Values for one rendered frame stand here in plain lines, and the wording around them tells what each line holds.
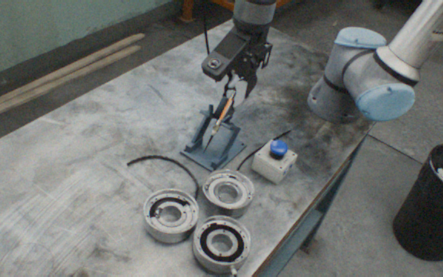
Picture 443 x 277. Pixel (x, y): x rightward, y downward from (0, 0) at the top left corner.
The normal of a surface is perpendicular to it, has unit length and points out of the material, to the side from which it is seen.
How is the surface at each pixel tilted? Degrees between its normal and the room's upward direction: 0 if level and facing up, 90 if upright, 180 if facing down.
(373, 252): 0
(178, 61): 0
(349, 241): 0
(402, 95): 97
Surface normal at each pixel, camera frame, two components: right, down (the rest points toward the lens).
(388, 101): 0.10, 0.77
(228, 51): -0.11, -0.39
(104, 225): 0.15, -0.73
